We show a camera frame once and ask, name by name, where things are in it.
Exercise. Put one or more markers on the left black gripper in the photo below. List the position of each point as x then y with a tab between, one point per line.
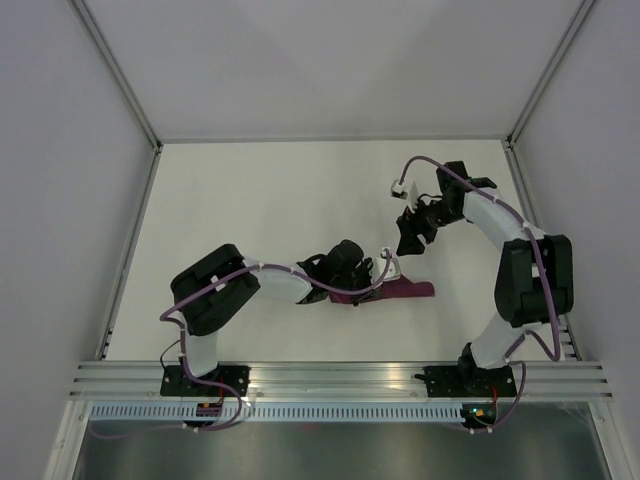
366	270

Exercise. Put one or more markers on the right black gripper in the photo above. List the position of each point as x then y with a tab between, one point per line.
410	226

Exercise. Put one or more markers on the purple satin napkin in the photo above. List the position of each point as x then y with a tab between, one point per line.
400	288

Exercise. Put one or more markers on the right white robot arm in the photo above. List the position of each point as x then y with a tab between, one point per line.
534	281

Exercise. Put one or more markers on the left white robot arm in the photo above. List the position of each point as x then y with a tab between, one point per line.
212	291

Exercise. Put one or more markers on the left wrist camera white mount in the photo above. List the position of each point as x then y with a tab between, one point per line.
385	267

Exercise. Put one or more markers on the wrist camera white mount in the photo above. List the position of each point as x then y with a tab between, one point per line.
385	267
406	192

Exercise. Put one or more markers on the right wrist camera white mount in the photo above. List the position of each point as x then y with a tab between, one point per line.
406	192

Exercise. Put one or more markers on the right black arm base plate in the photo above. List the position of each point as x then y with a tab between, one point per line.
450	382

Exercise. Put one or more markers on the white slotted cable duct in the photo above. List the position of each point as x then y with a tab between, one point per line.
289	411

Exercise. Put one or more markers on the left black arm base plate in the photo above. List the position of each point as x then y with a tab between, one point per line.
176	383

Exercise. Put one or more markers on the right aluminium frame post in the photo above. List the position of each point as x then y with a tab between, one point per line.
569	36

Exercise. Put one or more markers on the aluminium frame post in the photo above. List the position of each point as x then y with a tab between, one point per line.
82	11
569	36

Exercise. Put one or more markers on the aluminium front rail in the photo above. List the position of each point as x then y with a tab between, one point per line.
332	381

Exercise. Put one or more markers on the left aluminium frame post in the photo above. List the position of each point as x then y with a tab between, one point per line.
82	11

